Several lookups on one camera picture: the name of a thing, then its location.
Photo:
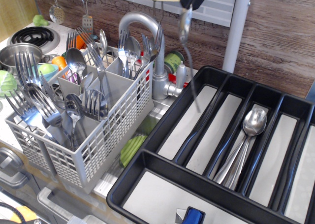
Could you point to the steel spoons in tray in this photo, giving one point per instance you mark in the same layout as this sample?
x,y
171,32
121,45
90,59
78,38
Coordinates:
x,y
253,125

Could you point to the green toy cabbage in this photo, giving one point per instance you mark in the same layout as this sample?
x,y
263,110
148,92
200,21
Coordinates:
x,y
8,83

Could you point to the steel fork back left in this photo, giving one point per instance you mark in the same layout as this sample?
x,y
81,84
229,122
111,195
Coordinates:
x,y
26,67

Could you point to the black cutlery tray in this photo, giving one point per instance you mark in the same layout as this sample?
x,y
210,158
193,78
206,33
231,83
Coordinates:
x,y
175,167

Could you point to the silver toy faucet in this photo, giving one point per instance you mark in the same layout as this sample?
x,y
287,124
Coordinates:
x,y
162,87

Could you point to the steel pot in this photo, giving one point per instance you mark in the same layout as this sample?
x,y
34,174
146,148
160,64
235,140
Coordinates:
x,y
8,53

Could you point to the blue object bottom edge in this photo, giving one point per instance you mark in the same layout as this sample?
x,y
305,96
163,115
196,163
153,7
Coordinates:
x,y
189,216

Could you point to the hanging toy spatula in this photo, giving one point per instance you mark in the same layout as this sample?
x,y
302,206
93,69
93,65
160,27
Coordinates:
x,y
87,19

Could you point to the hanging toy skimmer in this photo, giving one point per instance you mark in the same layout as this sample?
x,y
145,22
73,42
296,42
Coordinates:
x,y
56,13

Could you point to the grey plastic cutlery basket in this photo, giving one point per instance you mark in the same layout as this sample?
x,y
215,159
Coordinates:
x,y
99,142

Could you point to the steel spoon near faucet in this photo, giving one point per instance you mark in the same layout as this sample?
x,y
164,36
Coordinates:
x,y
133,51

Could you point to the steel fork near faucet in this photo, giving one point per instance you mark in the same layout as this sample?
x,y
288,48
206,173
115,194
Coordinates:
x,y
121,52

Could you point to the teal bowl with green ball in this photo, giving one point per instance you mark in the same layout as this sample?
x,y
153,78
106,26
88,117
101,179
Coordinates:
x,y
48,70

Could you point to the small green toy vegetable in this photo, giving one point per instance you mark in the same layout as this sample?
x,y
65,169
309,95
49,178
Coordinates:
x,y
39,21

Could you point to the green toy can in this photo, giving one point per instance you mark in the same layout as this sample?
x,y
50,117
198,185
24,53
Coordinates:
x,y
172,60

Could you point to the green striped toy vegetable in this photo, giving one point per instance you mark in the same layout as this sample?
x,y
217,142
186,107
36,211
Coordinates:
x,y
130,149

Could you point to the big steel spoon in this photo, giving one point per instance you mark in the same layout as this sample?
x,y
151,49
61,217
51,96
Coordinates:
x,y
183,29

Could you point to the yellow toy bottom left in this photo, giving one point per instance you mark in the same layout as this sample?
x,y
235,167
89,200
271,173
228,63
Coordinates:
x,y
27,213

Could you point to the black stove burner coil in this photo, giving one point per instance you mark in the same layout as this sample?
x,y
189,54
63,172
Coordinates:
x,y
38,36

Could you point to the steel spoon centre basket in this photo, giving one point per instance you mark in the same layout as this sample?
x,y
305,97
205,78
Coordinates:
x,y
76,62

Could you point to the grey metal post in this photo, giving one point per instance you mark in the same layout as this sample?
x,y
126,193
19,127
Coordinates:
x,y
235,34

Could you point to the orange toy carrot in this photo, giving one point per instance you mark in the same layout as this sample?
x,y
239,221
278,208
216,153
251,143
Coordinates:
x,y
60,62

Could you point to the steel fork front left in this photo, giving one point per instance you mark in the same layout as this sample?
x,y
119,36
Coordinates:
x,y
26,110

